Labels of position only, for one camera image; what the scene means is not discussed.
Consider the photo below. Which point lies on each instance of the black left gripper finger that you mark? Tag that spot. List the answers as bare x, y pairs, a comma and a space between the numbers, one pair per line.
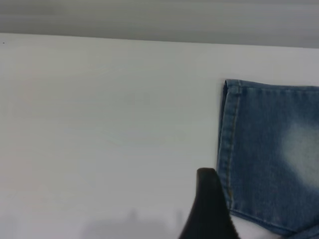
207, 211

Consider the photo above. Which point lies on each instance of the blue denim pants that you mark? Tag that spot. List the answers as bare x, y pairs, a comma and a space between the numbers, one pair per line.
261, 149

